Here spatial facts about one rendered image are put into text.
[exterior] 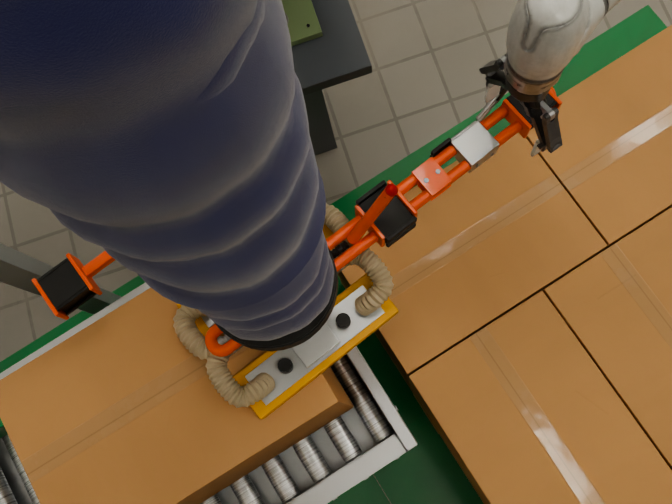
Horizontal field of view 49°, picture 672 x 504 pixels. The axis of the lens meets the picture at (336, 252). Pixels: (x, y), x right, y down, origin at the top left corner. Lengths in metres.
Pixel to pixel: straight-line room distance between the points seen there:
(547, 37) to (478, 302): 0.95
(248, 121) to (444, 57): 2.25
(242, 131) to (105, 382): 1.14
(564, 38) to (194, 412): 0.95
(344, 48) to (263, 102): 1.40
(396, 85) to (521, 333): 1.12
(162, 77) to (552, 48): 0.78
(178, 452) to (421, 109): 1.55
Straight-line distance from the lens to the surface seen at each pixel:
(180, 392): 1.52
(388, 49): 2.73
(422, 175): 1.40
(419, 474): 2.40
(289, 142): 0.61
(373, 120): 2.61
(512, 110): 1.46
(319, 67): 1.87
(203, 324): 1.49
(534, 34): 1.08
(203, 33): 0.37
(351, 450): 1.86
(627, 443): 1.92
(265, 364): 1.45
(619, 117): 2.09
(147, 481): 1.54
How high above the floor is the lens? 2.40
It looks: 76 degrees down
